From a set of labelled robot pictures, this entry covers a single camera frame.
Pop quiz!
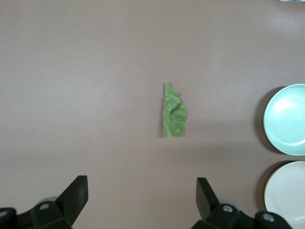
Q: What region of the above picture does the light green plate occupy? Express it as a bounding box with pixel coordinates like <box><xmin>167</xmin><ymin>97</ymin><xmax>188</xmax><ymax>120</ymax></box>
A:
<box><xmin>263</xmin><ymin>83</ymin><xmax>305</xmax><ymax>156</ymax></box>

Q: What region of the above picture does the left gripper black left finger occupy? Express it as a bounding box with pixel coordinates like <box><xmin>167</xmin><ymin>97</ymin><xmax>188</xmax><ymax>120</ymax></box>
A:
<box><xmin>30</xmin><ymin>175</ymin><xmax>89</xmax><ymax>229</ymax></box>

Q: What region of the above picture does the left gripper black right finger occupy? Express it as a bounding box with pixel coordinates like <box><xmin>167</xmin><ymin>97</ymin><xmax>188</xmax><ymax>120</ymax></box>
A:
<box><xmin>192</xmin><ymin>177</ymin><xmax>242</xmax><ymax>229</ymax></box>

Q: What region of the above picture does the beige plate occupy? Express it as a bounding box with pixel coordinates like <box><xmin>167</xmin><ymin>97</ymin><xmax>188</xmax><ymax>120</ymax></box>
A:
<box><xmin>264</xmin><ymin>161</ymin><xmax>305</xmax><ymax>229</ymax></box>

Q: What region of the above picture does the green lettuce leaf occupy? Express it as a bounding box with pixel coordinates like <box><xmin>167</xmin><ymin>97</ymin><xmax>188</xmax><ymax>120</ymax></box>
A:
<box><xmin>163</xmin><ymin>82</ymin><xmax>189</xmax><ymax>139</ymax></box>

